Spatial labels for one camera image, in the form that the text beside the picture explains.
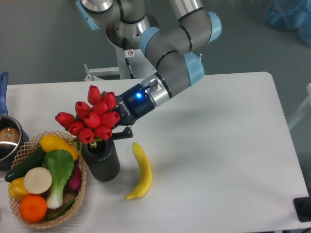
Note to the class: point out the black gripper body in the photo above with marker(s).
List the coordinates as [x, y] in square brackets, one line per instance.
[132, 105]

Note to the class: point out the red tulip bouquet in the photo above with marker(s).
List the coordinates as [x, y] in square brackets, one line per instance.
[94, 120]

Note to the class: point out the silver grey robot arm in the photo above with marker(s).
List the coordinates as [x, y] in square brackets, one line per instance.
[210, 28]

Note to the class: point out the dark grey ribbed vase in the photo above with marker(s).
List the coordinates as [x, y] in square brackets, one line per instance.
[102, 160]

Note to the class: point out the yellow banana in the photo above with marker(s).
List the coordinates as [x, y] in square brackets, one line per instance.
[146, 176]

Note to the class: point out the yellow squash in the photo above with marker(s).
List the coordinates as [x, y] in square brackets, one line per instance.
[51, 142]

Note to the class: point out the green bok choy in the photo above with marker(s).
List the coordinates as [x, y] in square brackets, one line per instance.
[60, 164]

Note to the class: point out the purple eggplant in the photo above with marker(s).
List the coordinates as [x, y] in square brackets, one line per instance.
[75, 181]

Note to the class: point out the green chili pepper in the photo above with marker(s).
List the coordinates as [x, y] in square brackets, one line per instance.
[60, 212]

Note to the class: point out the green cucumber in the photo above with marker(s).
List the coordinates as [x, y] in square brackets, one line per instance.
[35, 159]

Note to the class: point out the woven wicker basket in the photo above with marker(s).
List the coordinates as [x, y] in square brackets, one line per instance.
[24, 152]

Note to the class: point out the blue saucepan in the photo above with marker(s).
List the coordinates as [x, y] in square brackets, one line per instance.
[12, 135]

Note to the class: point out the white round radish slice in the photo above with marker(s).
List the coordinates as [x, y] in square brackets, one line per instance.
[37, 180]

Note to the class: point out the orange fruit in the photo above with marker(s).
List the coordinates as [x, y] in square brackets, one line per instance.
[33, 208]

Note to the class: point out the yellow bell pepper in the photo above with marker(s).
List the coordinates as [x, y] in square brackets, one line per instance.
[17, 189]

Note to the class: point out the blue plastic bag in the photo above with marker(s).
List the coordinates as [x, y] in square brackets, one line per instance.
[290, 15]

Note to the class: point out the black device at table edge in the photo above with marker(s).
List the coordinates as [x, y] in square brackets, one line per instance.
[303, 208]

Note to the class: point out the white frame at right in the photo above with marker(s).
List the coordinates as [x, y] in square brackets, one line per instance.
[301, 111]

